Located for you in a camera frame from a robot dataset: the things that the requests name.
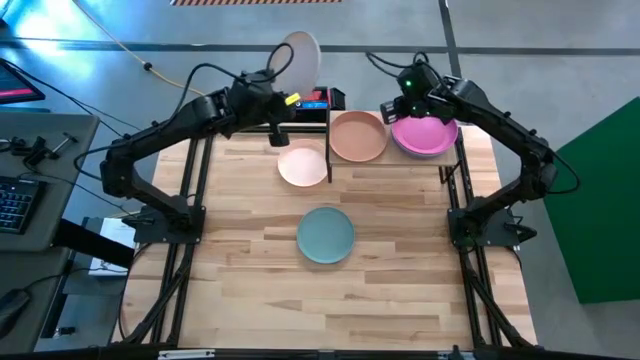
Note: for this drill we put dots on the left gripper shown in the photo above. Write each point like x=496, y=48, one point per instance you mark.
x=260, y=100

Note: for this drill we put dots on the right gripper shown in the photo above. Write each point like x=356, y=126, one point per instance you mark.
x=420, y=110

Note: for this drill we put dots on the pink plate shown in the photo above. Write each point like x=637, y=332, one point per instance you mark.
x=425, y=137

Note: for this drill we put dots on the pinkish white plate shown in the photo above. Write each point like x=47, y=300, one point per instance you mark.
x=302, y=60

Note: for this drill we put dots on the pale peach plate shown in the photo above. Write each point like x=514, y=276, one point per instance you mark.
x=302, y=164

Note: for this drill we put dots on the teal plate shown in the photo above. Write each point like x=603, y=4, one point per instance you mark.
x=325, y=235

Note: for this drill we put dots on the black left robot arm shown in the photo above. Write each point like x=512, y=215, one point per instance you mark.
x=150, y=140

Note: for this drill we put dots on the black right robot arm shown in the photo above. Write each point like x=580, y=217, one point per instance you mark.
x=500, y=120

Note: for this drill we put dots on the yellow tag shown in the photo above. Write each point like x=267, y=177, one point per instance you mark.
x=293, y=99

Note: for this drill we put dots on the black device with blue display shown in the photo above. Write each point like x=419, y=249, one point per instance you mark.
x=336, y=100

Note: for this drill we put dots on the white booklet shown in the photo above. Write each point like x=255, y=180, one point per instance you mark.
x=117, y=232

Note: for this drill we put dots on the silver hand tool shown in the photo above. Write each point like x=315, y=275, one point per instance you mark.
x=64, y=142

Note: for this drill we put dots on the green floor mat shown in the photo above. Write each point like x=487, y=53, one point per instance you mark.
x=600, y=210

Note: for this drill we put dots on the grey desk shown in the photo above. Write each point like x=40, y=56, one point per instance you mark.
x=55, y=150

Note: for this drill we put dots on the black clamp tool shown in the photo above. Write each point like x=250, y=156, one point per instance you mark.
x=37, y=150

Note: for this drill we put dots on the lit computer monitor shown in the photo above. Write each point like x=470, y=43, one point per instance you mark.
x=15, y=87

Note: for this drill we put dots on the black keyboard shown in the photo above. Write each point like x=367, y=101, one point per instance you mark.
x=17, y=205

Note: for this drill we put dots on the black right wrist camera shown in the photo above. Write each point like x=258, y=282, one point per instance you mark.
x=412, y=82

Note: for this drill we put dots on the black aluminium rig frame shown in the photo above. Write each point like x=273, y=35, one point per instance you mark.
x=275, y=356

